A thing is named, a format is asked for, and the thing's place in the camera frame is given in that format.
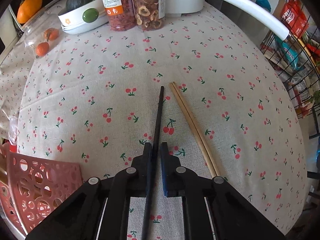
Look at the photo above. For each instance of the jar of red berries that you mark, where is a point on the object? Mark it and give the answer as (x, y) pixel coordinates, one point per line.
(120, 13)

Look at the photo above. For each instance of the glass jar with tangerines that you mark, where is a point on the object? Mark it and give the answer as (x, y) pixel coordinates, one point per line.
(42, 35)

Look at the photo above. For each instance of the bamboo chopstick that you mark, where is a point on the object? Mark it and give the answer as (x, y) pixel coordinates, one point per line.
(190, 127)
(197, 129)

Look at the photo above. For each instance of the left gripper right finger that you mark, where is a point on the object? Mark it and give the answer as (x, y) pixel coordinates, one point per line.
(212, 208)

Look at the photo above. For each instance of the jar of dried fruit rings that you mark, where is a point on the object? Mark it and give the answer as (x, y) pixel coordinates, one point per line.
(150, 14)

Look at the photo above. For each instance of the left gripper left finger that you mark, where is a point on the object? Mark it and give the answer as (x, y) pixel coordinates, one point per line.
(99, 209)

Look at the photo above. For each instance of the pink perforated utensil basket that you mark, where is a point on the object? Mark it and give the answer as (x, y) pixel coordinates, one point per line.
(32, 188)

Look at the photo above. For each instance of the black chopstick gold band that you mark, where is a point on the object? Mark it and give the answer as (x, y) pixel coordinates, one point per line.
(152, 167)

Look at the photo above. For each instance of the white electric cooking pot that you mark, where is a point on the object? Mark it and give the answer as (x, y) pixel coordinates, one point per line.
(178, 7)

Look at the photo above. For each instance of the white bowl green knob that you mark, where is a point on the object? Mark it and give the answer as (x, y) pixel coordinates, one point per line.
(84, 18)

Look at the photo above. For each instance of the red snack package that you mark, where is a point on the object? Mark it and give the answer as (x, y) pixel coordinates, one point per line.
(294, 18)

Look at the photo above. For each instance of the large orange fruit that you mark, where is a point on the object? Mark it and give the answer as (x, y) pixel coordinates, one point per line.
(27, 9)

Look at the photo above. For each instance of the black wire rack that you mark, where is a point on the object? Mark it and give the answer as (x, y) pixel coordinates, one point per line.
(296, 62)

